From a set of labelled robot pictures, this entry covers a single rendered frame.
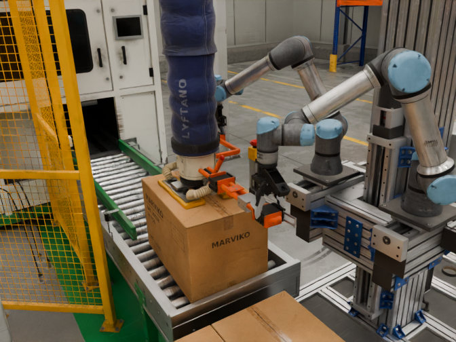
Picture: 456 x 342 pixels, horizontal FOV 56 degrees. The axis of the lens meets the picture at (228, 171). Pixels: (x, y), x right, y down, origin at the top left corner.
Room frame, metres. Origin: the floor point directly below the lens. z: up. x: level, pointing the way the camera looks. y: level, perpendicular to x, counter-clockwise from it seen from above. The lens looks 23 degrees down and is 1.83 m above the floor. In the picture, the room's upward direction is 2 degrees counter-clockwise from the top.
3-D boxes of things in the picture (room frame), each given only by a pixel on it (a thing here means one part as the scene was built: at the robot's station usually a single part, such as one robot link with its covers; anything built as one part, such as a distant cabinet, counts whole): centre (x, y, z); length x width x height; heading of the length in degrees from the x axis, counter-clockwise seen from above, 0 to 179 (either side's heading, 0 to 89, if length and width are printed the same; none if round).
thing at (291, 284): (1.59, -0.04, 0.48); 0.70 x 0.03 x 0.15; 121
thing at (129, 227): (2.75, 0.98, 0.60); 1.60 x 0.10 x 0.09; 31
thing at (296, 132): (1.40, -0.24, 1.38); 0.11 x 0.11 x 0.08; 84
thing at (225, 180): (1.68, 0.03, 1.08); 0.10 x 0.08 x 0.06; 119
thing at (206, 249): (1.89, 0.14, 0.75); 0.60 x 0.40 x 0.40; 28
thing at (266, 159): (1.40, -0.14, 1.30); 0.08 x 0.08 x 0.05
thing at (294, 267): (1.59, -0.04, 0.58); 0.70 x 0.03 x 0.06; 121
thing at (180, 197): (1.86, 0.23, 0.97); 0.34 x 0.10 x 0.05; 29
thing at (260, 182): (1.40, -0.14, 1.22); 0.09 x 0.08 x 0.12; 29
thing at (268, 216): (1.37, -0.14, 1.08); 0.08 x 0.07 x 0.05; 29
